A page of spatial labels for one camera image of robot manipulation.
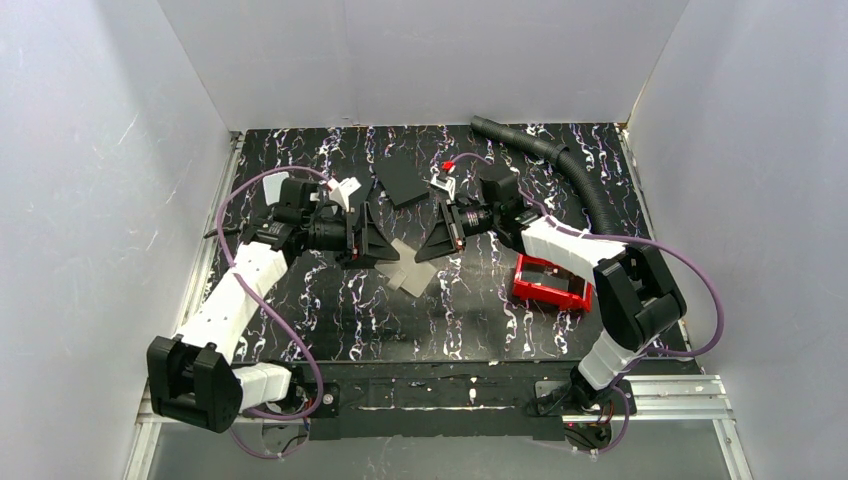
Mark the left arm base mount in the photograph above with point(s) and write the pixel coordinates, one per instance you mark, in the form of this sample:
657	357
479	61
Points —
303	396

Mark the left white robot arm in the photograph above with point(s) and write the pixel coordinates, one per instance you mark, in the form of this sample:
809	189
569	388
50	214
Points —
192	378

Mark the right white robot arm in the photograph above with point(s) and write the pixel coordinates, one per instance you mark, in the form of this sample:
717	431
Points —
636	293

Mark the white square box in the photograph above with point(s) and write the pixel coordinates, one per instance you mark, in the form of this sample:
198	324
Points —
272	185

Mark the black pliers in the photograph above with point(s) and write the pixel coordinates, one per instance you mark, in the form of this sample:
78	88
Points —
225	232

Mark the black flat box right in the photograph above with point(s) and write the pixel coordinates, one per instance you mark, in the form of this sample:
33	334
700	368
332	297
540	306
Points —
400	180

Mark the black flat box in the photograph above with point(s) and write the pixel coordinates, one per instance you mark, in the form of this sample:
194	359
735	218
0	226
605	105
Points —
400	180
352	196

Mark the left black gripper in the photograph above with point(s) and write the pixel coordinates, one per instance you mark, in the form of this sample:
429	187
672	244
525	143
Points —
359	234

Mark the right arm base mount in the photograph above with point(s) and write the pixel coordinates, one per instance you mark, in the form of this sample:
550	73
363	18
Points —
608	412

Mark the grey leather card holder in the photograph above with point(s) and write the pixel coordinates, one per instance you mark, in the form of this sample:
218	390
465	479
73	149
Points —
406	274

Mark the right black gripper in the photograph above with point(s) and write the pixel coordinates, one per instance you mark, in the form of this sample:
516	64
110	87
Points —
450	225

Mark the black flat box left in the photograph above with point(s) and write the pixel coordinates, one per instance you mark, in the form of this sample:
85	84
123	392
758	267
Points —
352	196

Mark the red plastic bin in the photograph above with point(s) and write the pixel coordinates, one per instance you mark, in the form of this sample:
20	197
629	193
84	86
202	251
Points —
547	283

